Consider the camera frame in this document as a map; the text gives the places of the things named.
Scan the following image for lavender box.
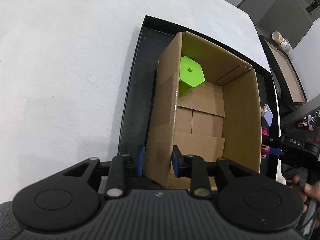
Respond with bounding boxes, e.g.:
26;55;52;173
261;104;273;128

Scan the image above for brown cardboard box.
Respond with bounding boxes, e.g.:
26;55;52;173
143;31;261;189

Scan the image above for green hexagonal box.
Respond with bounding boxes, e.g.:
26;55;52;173
178;56;205;98

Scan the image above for person's right hand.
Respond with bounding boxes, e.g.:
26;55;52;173
292;174;320;202

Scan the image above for magenta doll figure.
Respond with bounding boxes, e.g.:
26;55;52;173
261;127;270;159

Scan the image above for black framed cork board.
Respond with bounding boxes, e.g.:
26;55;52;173
259;35;307;111

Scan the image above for stacked paper cups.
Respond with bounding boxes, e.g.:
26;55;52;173
271;31;292;53

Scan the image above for black shallow tray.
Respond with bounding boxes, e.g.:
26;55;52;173
118;15;281;176

